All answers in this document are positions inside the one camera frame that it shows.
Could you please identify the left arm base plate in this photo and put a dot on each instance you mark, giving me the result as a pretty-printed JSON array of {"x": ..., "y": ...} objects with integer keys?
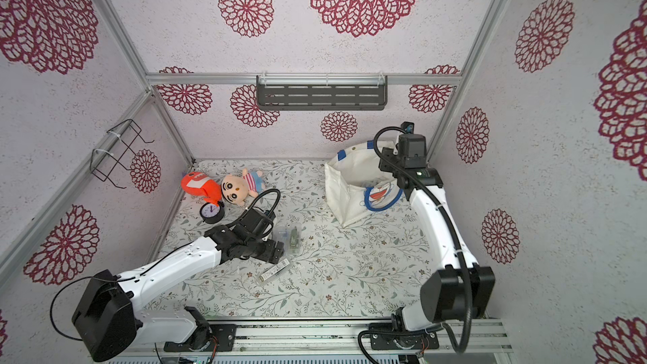
[{"x": 220, "y": 338}]

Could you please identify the grey wall shelf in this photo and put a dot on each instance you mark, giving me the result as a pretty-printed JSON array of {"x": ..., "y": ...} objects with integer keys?
[{"x": 322, "y": 94}]

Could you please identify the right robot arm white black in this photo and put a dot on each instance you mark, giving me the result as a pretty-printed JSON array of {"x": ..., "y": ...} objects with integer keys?
[{"x": 458, "y": 291}]

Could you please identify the clear compass box barcode label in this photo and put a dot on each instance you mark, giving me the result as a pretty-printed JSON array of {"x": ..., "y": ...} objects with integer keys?
[{"x": 274, "y": 272}]

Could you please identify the red plush toy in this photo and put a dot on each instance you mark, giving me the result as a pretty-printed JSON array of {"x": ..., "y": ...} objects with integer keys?
[{"x": 201, "y": 185}]

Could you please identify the aluminium front rail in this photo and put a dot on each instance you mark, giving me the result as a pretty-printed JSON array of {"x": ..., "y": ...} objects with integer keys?
[{"x": 298, "y": 336}]

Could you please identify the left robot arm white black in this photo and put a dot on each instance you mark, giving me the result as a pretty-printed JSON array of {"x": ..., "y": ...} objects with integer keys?
[{"x": 112, "y": 314}]

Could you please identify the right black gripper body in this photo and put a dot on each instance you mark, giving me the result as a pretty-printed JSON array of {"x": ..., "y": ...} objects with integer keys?
[{"x": 387, "y": 164}]

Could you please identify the cartoon boy plush doll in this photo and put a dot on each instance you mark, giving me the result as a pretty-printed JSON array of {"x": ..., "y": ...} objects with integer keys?
[{"x": 237, "y": 188}]

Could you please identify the small black alarm clock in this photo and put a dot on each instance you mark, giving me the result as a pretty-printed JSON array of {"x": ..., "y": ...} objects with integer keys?
[{"x": 212, "y": 213}]

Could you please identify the clear compass box blue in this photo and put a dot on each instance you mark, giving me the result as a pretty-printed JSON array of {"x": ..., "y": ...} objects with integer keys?
[{"x": 282, "y": 234}]

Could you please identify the white canvas tote bag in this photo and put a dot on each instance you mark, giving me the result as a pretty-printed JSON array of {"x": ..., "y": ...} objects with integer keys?
[{"x": 355, "y": 187}]

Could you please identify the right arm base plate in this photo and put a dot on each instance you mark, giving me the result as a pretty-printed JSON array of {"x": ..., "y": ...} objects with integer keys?
[{"x": 384, "y": 338}]

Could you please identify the black wire wall rack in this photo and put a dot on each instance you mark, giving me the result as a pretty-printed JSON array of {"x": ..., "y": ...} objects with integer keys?
[{"x": 104, "y": 161}]

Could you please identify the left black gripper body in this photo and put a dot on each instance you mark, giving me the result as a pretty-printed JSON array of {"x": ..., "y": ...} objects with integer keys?
[{"x": 265, "y": 250}]

